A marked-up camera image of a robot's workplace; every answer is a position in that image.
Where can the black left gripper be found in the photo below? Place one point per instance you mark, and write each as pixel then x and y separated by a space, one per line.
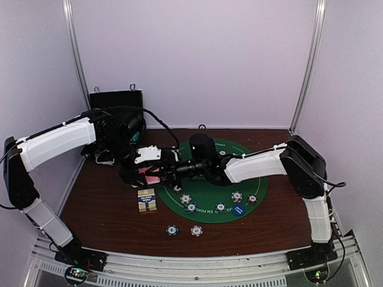
pixel 130 174

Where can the brown chip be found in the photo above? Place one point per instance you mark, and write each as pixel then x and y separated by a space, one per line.
pixel 252 199
pixel 222 153
pixel 177 189

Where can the pink playing cards pile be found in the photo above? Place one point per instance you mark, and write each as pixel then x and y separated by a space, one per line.
pixel 150 179

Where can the blue beige chip mat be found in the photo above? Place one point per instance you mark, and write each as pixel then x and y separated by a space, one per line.
pixel 236 197
pixel 185 198

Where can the blue green chip mat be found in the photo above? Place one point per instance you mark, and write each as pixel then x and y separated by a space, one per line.
pixel 220 207
pixel 190 207

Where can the blue small blind button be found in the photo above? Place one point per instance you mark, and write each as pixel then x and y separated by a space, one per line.
pixel 238 210

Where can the blue beige 10 chip stack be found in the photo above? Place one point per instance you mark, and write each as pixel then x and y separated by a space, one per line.
pixel 196 231

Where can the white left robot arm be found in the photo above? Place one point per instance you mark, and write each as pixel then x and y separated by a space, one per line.
pixel 96 126

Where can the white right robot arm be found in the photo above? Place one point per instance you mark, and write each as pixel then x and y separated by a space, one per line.
pixel 296 159

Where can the open card deck box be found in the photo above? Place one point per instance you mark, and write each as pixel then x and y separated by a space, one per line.
pixel 147 200

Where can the green round poker mat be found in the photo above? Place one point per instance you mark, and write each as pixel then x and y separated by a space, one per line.
pixel 206 196

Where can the teal blue chip stack in case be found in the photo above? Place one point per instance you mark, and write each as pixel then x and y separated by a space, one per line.
pixel 135 138

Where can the black poker chip case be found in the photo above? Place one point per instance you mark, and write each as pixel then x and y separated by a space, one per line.
pixel 119 100

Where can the blue green 50 chip stack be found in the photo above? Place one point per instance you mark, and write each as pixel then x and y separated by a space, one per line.
pixel 172 230

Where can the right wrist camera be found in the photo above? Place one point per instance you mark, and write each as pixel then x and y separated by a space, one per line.
pixel 202 147

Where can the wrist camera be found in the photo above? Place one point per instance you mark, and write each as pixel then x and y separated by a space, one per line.
pixel 202 147
pixel 153 153

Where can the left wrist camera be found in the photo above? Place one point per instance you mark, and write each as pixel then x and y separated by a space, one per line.
pixel 153 153

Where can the aluminium front rail base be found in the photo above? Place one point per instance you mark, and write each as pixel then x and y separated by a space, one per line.
pixel 267 269

